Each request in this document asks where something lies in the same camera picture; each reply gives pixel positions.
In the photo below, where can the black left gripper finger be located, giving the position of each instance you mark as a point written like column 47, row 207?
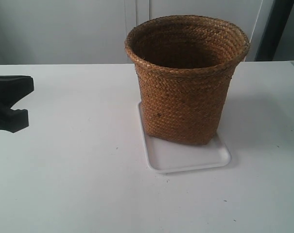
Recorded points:
column 16, row 85
column 13, row 120

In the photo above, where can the brown woven wicker basket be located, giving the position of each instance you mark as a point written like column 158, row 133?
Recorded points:
column 184, row 65

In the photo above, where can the white background cabinet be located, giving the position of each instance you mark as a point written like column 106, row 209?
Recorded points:
column 93, row 31

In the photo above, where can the white rectangular plastic tray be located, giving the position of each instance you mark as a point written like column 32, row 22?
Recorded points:
column 166, row 157

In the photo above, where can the dark metal frame post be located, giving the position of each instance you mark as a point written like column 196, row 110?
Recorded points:
column 273, row 31

